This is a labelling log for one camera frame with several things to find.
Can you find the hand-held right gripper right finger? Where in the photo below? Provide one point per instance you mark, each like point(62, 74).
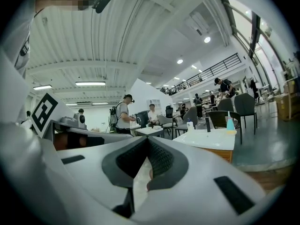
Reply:
point(201, 172)

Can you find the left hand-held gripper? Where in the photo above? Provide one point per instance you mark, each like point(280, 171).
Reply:
point(44, 111)

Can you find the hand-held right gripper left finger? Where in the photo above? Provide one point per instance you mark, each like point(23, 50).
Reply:
point(93, 163)

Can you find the white sink basin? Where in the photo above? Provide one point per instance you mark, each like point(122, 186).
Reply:
point(206, 139)

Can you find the person's left hand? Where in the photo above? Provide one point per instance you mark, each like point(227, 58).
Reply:
point(60, 142)

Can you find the white low table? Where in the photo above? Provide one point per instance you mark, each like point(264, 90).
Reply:
point(150, 131)

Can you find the black faucet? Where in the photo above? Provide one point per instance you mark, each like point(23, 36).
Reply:
point(208, 125)

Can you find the white pump bottle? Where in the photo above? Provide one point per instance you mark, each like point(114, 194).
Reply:
point(190, 125)

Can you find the teal detergent bottle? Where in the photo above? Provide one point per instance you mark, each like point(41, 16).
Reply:
point(230, 125)

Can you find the dark wicker chair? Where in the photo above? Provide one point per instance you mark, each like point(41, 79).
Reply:
point(218, 119)

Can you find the grey upholstered chair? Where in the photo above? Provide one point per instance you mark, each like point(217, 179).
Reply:
point(188, 118)
point(246, 105)
point(226, 104)
point(167, 123)

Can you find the long ceiling light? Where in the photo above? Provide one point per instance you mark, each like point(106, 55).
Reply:
point(42, 87)
point(90, 83)

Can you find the black office chair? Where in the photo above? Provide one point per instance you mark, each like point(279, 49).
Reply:
point(168, 111)

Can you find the round ceiling light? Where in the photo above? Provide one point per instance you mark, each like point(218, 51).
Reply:
point(179, 61)
point(207, 39)

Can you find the black mezzanine railing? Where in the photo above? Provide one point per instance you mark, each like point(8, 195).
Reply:
point(211, 71)

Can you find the cardboard box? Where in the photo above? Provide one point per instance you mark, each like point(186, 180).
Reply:
point(287, 104)

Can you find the person's white shirt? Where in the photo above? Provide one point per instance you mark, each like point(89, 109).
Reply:
point(21, 36)

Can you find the ceiling air conditioner unit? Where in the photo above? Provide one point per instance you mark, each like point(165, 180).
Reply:
point(198, 22)

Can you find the large window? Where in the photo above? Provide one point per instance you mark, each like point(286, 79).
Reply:
point(264, 36)

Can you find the black head-worn camera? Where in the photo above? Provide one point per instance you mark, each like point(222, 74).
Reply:
point(102, 2)

